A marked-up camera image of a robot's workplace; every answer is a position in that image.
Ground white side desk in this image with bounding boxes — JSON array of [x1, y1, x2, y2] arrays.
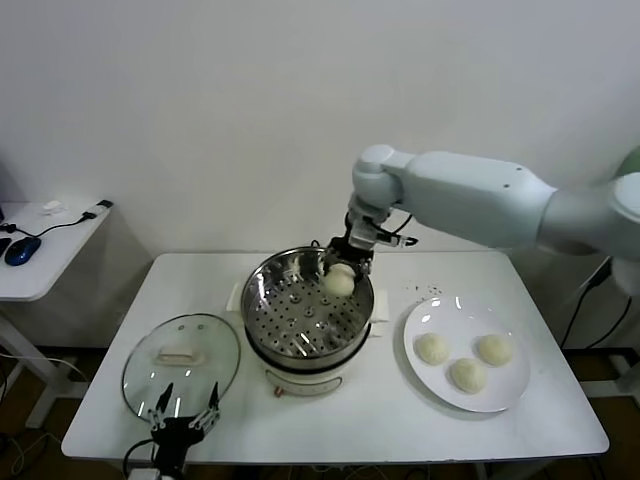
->
[[0, 201, 114, 431]]

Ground white steamed baozi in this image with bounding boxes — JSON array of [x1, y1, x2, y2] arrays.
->
[[448, 357, 488, 395], [477, 333, 515, 367], [322, 264, 358, 297], [415, 332, 450, 365]]

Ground stainless steel steamer basket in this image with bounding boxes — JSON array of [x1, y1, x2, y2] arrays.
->
[[225, 246, 392, 364]]

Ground scattered dark crumbs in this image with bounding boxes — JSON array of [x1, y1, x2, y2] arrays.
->
[[402, 282, 444, 301]]

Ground white round plate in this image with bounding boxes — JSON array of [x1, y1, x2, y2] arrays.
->
[[403, 295, 531, 414]]

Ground blue computer mouse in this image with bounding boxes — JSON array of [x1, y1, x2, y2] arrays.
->
[[4, 236, 43, 267]]

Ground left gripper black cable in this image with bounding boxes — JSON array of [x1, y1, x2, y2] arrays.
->
[[123, 438, 156, 476]]

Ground white electric cooker pot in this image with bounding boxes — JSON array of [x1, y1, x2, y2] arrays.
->
[[244, 319, 386, 401]]

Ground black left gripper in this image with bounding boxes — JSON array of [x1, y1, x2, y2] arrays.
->
[[147, 380, 222, 474]]

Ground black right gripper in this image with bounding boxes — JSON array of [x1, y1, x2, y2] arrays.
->
[[322, 209, 391, 284]]

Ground glass lid with white handle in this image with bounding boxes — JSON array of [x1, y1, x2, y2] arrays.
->
[[121, 313, 242, 426]]

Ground white floor cable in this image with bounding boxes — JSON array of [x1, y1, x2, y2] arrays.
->
[[0, 352, 89, 384]]

